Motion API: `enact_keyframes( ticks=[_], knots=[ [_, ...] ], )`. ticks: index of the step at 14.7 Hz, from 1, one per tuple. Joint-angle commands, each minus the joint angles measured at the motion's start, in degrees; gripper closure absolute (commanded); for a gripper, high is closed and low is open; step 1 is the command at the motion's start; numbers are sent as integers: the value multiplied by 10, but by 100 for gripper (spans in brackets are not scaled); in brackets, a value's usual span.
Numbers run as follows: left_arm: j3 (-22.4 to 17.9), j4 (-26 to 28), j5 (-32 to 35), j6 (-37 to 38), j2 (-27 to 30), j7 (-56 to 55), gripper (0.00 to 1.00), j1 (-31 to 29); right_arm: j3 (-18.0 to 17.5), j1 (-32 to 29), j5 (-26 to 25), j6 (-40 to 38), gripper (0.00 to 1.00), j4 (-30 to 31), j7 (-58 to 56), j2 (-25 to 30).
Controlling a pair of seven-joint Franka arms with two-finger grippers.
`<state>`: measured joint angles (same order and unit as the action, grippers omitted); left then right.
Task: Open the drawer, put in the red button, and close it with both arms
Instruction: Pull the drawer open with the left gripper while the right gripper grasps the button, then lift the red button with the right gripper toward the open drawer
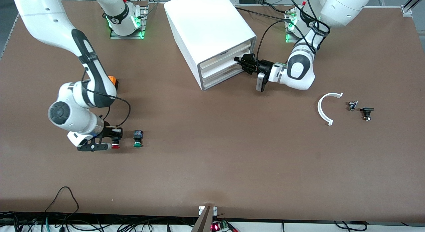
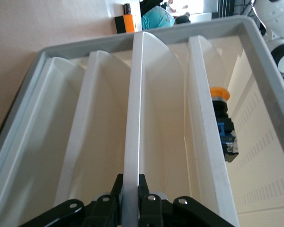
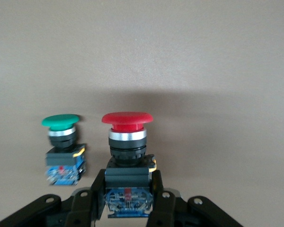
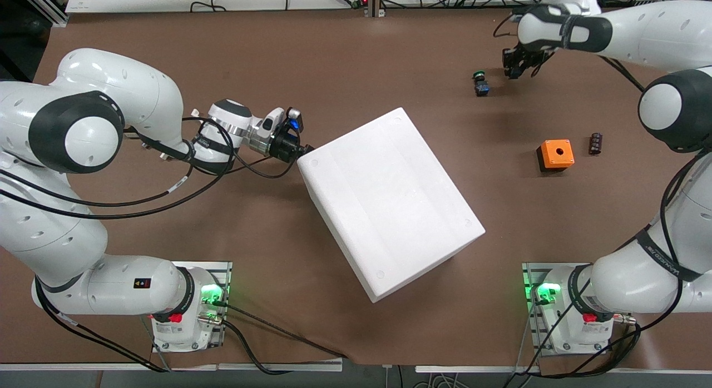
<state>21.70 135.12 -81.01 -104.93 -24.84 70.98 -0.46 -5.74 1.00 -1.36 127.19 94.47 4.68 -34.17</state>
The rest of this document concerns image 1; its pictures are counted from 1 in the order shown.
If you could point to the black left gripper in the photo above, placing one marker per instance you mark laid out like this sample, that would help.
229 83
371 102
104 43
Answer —
263 65

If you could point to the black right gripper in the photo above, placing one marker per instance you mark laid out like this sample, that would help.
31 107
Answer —
108 132

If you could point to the red push button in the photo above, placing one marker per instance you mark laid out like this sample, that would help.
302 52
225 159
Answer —
115 146

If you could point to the white plastic drawer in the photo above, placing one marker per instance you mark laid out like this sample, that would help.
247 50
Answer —
215 60
219 79
219 69

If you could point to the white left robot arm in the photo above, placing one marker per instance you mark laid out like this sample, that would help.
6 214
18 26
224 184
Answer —
298 70

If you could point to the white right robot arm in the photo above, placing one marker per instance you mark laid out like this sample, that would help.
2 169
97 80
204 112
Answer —
69 109

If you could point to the green push button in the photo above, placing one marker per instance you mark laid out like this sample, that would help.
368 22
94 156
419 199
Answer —
138 139

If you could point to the orange button box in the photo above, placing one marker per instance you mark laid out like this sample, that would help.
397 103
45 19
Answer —
114 82

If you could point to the white drawer cabinet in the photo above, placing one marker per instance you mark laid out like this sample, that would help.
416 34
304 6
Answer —
206 22

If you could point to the small metal valve fitting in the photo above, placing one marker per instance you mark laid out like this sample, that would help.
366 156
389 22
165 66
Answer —
352 105

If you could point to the red LED circuit board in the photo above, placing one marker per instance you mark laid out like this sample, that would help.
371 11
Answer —
215 227

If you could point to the green terminal block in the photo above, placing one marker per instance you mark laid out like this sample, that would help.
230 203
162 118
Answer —
223 224

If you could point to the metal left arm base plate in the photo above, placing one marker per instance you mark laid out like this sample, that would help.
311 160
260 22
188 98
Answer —
289 40

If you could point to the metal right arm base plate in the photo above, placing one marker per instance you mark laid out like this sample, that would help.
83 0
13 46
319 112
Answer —
116 36

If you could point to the brown camera mount post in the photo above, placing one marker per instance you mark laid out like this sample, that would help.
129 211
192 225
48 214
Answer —
206 222

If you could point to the black switch component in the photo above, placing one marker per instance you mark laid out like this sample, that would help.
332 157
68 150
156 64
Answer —
367 110

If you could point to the aluminium table edge rail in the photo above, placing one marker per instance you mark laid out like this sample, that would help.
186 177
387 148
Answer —
8 36

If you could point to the aluminium frame profile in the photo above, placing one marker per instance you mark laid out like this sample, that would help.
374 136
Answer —
410 6

